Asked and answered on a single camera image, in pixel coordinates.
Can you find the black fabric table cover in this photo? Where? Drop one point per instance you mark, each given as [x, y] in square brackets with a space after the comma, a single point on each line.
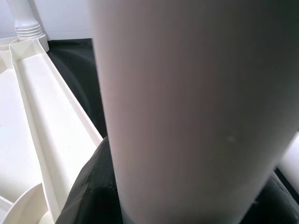
[77, 81]

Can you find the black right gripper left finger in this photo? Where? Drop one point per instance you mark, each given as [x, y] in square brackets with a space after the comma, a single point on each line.
[93, 186]

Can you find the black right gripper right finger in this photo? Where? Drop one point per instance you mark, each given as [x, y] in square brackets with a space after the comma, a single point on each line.
[275, 205]

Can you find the white plastic children table top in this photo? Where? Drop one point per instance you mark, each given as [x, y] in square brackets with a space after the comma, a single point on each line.
[35, 105]

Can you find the white plastic screw-in table leg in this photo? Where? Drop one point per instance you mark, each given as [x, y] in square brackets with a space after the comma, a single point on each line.
[23, 14]
[187, 105]
[290, 161]

